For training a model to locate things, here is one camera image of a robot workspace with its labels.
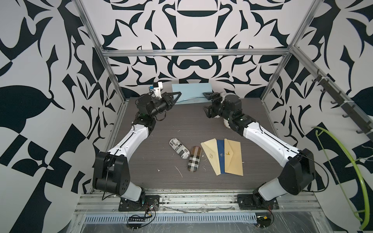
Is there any light blue envelope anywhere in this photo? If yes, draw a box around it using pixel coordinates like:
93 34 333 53
172 83 212 105

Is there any tan envelope gold emblem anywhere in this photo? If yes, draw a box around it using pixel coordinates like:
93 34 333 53
224 139 243 176

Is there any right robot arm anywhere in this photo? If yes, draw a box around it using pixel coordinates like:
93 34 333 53
204 92 316 205

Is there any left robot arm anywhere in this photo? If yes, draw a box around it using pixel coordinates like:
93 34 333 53
92 92 182 202

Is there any dark blue envelope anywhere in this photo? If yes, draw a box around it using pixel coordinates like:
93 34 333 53
217 140 225 174

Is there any cream envelope left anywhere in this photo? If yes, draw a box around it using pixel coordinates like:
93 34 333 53
201 138 221 176

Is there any white plush bear pink shirt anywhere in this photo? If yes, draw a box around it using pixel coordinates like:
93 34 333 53
220 92 234 129

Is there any white black patterned glasses case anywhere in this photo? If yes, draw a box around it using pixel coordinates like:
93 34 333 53
169 138 190 159

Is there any brown plaid glasses case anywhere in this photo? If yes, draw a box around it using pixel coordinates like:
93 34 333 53
187 146 202 172

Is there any right black connector board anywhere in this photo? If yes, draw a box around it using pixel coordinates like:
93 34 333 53
255 216 273 229

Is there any black connector board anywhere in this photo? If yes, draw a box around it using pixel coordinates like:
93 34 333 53
126 215 153 230
255 216 273 229

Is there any left black connector board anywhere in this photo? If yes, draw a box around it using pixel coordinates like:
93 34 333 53
126 215 153 230

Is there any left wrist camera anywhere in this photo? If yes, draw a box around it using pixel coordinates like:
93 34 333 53
149 82 163 99

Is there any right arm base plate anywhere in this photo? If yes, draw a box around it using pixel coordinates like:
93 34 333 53
237 194 279 210

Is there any black hook rail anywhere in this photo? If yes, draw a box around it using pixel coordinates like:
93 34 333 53
312 69 373 141

